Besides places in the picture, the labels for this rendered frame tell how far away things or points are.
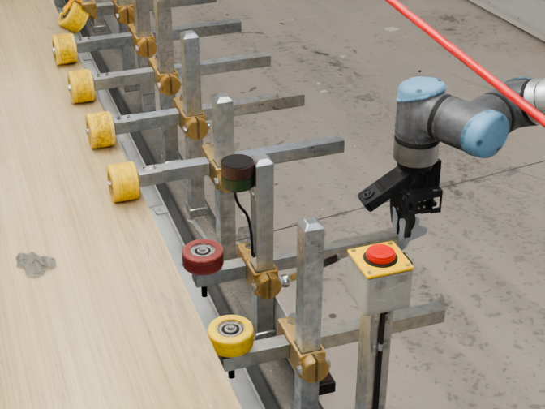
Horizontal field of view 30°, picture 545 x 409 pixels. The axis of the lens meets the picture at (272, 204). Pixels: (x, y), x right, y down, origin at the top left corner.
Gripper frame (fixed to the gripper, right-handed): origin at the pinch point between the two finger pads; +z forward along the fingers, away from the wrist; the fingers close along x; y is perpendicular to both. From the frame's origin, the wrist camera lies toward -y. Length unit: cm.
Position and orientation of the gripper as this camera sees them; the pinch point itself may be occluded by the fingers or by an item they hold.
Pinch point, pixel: (398, 244)
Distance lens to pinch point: 215.5
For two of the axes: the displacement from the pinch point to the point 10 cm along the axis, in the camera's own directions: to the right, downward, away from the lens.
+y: 9.4, -1.7, 2.8
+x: -3.3, -4.9, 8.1
